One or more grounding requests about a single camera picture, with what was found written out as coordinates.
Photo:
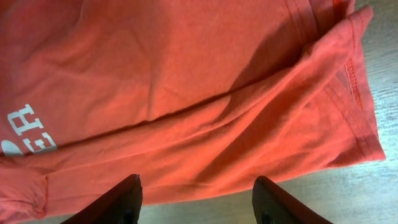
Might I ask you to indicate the orange printed t-shirt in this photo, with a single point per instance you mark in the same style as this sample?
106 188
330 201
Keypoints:
197 97

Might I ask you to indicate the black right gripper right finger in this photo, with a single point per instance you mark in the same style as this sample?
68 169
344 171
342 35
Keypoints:
273 205

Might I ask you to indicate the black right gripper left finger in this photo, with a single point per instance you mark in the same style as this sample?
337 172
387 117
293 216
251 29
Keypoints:
120 205

